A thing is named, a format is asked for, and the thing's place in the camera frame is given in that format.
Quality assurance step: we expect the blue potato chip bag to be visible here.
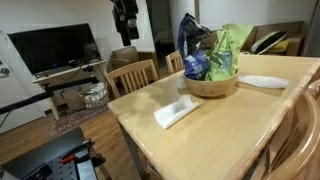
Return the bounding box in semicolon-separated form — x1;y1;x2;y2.
177;12;213;81

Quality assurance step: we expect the black tripod boom bar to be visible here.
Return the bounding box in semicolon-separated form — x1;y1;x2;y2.
0;76;100;116

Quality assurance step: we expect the wooden bowl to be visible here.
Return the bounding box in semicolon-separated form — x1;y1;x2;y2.
182;71;240;98

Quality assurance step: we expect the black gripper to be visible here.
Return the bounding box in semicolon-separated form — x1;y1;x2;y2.
111;0;140;47

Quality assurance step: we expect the wicker basket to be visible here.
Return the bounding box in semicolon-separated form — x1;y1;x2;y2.
79;81;110;109

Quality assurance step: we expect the red handled tool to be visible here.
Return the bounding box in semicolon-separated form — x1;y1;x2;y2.
59;153;77;164

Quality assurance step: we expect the brown armchair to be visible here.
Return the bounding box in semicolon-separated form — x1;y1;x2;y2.
110;45;156;71

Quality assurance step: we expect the cardboard box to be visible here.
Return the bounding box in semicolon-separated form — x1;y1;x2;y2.
59;88;86;113

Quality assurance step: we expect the wooden slat back chair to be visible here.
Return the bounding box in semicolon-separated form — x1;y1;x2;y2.
105;59;160;99

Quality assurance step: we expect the striped cushion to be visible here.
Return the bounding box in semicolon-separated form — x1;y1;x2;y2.
250;30;289;55

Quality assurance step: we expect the white paper towel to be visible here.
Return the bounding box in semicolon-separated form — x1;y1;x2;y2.
153;95;200;130

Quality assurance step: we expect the black flat screen television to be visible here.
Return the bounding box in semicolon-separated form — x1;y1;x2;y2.
7;22;101;76

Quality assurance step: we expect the yellow cushion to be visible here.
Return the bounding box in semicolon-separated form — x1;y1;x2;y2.
268;38;291;54

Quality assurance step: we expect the white wooden TV stand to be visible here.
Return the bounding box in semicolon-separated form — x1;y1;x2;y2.
31;59;108;121

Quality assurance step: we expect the wooden curved back chair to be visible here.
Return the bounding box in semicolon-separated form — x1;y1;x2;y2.
249;79;320;180

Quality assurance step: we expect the brown sofa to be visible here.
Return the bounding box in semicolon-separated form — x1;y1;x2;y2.
241;20;306;57

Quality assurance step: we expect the white cabinet door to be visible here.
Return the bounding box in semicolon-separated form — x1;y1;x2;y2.
0;31;46;134

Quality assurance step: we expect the green snack bag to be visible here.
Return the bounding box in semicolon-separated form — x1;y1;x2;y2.
204;23;255;82

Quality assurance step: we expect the patterned rug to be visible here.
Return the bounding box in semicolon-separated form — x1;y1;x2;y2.
46;104;111;139

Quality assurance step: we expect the black robot cart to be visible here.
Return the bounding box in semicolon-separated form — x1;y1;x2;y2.
0;127;113;180

